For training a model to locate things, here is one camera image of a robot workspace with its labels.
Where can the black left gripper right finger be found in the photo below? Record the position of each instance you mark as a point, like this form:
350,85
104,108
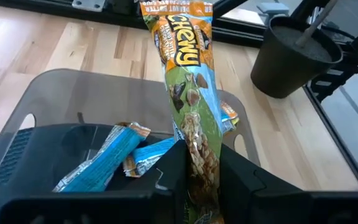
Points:
244,193

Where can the large translucent grey bin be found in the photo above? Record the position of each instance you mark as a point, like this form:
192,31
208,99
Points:
104,99

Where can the black table frame rail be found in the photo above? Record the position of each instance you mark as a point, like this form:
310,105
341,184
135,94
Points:
42,4
338,137

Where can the black plant pot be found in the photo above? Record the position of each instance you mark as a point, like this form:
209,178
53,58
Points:
278,68

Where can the orange green Chewy bar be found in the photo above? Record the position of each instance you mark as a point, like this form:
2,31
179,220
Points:
194,93

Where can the grey plastic block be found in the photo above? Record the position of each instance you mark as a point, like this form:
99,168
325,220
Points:
272,7

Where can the silver metal bracket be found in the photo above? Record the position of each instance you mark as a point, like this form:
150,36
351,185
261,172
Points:
89,4

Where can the pale plant stick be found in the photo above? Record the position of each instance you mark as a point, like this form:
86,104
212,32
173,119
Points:
315,23

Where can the dark blue woven mat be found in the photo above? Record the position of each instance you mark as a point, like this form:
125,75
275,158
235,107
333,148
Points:
11,155

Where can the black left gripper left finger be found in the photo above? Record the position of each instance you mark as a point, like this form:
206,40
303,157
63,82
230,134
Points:
172,186

